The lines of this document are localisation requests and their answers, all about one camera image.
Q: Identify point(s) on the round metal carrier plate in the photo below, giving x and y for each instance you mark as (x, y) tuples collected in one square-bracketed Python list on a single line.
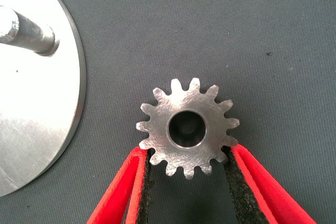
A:
[(39, 90)]

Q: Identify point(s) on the dark grey table cloth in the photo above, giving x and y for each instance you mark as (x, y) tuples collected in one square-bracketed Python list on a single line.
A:
[(210, 24)]

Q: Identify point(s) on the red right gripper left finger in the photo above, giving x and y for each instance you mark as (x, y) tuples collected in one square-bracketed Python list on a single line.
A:
[(123, 195)]

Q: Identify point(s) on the small steel planetary gear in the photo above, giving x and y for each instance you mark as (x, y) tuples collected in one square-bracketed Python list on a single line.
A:
[(157, 119)]

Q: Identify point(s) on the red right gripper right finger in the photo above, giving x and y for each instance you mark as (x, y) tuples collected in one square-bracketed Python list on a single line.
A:
[(262, 200)]

